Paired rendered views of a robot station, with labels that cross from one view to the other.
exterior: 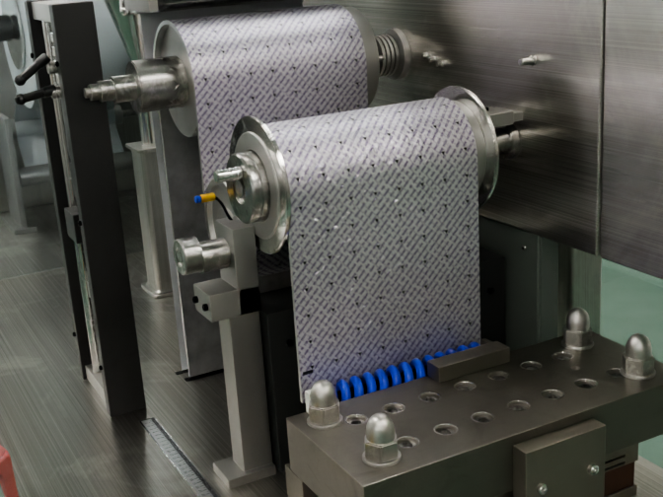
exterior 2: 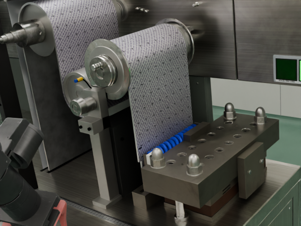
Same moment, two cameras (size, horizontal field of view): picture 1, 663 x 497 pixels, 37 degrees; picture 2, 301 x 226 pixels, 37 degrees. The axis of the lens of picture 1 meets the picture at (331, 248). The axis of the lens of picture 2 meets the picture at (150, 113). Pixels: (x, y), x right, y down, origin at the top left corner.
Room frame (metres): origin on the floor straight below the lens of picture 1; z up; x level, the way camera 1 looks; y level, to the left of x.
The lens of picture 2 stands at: (0.02, 0.37, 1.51)
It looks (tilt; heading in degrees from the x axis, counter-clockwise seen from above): 20 degrees down; 339
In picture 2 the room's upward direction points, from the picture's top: 7 degrees counter-clockwise
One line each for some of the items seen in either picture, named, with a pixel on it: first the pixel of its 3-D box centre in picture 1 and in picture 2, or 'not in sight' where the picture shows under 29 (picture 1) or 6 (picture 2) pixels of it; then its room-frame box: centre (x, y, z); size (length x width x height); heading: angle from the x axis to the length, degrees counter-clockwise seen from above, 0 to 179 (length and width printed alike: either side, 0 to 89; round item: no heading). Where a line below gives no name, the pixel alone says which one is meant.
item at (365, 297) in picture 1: (391, 298); (163, 110); (1.02, -0.06, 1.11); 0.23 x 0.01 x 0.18; 117
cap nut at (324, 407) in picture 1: (324, 400); (157, 156); (0.90, 0.02, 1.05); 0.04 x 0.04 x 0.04
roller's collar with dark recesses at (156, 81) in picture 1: (156, 84); (28, 32); (1.23, 0.20, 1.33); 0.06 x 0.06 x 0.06; 27
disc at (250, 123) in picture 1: (258, 185); (106, 69); (1.02, 0.07, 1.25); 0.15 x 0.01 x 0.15; 27
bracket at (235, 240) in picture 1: (231, 354); (98, 149); (1.03, 0.12, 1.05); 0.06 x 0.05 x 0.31; 117
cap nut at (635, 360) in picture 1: (638, 353); (260, 114); (0.96, -0.32, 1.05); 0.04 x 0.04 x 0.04
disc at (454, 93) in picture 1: (459, 149); (171, 45); (1.13, -0.16, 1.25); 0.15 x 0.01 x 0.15; 27
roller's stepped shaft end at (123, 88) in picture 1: (109, 90); (9, 37); (1.20, 0.26, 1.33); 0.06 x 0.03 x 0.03; 117
